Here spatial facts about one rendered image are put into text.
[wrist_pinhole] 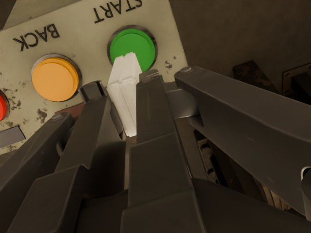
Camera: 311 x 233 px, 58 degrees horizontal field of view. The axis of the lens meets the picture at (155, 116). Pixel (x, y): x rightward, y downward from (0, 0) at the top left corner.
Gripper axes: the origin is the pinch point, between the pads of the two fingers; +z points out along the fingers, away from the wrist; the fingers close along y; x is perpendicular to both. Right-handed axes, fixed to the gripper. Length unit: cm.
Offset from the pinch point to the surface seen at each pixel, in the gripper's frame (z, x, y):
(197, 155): 101, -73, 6
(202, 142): 88, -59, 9
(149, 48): 8.2, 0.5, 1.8
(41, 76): 8.3, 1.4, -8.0
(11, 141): 9.2, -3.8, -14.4
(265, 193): 38, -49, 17
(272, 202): 38, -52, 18
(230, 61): 84, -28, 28
